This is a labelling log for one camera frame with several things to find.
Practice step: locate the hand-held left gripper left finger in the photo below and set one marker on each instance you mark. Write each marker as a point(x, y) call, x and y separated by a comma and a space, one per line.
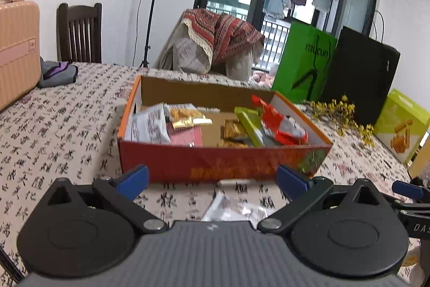
point(132, 181)

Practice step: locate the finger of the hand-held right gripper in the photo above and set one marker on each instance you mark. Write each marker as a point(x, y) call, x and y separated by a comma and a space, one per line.
point(408, 190)

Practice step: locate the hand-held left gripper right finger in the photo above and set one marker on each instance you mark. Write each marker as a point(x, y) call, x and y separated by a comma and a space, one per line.
point(291, 180)

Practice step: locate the orange cartoon snack bag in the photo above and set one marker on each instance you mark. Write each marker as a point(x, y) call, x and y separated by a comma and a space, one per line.
point(282, 125)

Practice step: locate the white snack packet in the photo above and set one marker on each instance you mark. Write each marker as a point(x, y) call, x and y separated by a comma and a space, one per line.
point(149, 125)

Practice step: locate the clear plastic snack packet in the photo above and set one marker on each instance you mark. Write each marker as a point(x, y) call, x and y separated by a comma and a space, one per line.
point(231, 208)

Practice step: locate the green snack packet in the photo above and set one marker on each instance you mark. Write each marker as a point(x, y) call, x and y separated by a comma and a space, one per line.
point(252, 125)

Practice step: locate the pink snack packet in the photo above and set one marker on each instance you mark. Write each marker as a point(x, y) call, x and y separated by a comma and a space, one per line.
point(186, 137)

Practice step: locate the gold snack packet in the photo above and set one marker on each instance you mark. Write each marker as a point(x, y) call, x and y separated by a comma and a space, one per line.
point(186, 117)
point(233, 132)

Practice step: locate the red cardboard box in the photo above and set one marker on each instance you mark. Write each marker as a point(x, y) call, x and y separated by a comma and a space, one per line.
point(218, 162)

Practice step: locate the brown cardboard box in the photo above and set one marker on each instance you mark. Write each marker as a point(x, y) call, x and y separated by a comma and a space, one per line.
point(421, 159)

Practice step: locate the light green gift box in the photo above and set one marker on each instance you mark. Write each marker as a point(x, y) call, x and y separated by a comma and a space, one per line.
point(401, 129)

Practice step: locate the yellow dried flowers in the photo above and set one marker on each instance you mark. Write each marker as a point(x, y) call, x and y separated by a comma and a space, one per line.
point(342, 114)

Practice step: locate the pink fluffy cloth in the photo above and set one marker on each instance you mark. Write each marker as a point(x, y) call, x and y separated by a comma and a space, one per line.
point(263, 78)

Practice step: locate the green paper bag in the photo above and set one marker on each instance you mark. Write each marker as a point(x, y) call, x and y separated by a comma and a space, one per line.
point(304, 65)

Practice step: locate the black paper bag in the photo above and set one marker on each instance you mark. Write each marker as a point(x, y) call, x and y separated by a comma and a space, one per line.
point(359, 78)

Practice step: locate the grey purple pouch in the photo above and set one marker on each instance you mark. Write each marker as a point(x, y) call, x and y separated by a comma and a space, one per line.
point(57, 73)

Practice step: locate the beige upholstered chair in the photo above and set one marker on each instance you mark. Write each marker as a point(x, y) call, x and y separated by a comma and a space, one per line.
point(188, 58)

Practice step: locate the dark wooden chair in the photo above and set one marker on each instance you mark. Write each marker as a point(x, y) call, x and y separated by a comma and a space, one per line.
point(79, 34)

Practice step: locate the red patterned cloth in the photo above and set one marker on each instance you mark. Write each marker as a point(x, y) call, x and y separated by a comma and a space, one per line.
point(228, 34)

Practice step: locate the pink ribbed suitcase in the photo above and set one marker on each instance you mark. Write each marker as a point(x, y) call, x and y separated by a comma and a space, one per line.
point(16, 48)

